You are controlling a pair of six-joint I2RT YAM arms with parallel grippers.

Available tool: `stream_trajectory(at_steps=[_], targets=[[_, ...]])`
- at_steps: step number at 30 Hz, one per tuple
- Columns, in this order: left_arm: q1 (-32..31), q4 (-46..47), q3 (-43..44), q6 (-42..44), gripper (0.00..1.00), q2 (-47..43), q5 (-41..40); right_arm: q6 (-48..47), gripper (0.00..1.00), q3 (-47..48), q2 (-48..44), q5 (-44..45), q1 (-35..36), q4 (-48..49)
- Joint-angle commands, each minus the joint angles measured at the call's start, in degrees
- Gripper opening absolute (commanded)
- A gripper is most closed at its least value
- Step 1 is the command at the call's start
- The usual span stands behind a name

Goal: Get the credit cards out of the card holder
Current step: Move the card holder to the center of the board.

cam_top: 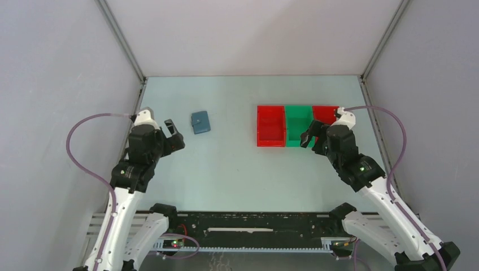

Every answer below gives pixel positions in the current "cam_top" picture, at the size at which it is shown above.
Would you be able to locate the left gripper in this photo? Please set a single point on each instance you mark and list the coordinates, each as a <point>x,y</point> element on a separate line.
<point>178,143</point>

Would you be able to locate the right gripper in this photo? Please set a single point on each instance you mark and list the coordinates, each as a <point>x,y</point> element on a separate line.
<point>314,130</point>

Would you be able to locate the blue leather card holder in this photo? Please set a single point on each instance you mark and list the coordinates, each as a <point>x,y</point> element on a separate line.
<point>200,122</point>

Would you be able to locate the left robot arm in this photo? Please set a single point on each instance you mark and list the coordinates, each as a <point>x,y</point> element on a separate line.
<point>113,250</point>

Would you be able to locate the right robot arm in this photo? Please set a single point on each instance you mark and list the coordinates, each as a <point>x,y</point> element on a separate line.
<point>407,244</point>

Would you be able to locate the green bin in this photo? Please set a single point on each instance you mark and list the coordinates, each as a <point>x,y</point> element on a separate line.
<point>298,119</point>

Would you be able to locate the right red bin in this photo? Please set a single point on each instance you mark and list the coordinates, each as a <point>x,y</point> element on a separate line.
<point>325,114</point>

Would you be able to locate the red bin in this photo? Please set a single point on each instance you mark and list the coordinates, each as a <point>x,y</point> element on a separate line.
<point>271,126</point>
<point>325,114</point>

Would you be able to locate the left red bin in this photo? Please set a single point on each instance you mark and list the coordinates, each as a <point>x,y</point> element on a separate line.
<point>271,126</point>

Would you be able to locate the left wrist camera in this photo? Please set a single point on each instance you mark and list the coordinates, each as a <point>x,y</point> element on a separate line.
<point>145,117</point>

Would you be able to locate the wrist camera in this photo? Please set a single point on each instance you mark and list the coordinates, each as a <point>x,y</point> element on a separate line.
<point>344,117</point>
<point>145,117</point>

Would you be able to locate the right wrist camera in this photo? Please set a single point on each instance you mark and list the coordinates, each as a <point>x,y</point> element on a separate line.
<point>344,117</point>

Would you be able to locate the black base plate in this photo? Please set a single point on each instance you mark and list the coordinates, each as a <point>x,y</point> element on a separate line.
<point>256,229</point>

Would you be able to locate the slotted cable duct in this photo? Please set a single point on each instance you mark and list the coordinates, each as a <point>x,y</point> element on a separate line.
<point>326,247</point>

